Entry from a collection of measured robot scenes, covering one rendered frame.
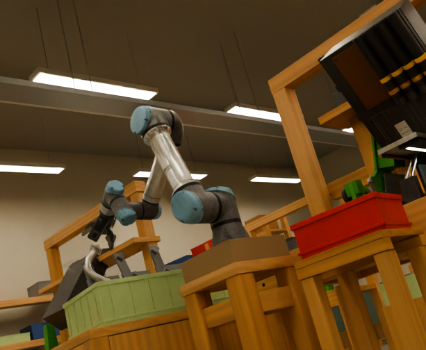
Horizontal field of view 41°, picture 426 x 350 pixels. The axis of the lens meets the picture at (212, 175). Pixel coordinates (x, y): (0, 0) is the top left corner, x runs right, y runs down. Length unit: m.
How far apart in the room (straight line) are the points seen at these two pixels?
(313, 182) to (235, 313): 1.25
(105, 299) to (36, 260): 7.17
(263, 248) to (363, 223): 0.40
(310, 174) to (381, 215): 1.28
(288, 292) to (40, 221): 7.86
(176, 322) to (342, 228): 0.87
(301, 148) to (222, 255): 1.25
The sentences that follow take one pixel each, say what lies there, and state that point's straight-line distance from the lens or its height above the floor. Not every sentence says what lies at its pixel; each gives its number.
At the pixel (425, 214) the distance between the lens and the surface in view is 2.02.
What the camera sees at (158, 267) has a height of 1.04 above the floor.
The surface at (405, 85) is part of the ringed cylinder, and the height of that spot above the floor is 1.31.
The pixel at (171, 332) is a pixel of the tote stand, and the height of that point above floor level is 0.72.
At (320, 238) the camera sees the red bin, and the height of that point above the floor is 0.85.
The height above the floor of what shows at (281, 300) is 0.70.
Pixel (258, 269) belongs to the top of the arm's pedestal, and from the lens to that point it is 1.94.
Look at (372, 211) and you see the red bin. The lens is 1.78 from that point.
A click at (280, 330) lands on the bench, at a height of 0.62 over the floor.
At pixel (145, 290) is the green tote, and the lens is 2.34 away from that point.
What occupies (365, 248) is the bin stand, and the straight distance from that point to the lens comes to 1.75.
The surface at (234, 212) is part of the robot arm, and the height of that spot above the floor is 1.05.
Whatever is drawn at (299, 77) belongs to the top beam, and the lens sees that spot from 3.12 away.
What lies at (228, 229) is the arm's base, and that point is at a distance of 2.06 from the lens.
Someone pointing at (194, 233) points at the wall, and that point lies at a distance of 11.48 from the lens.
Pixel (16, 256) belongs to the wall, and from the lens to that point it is 9.29.
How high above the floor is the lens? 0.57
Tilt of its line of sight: 17 degrees up
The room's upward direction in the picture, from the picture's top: 15 degrees counter-clockwise
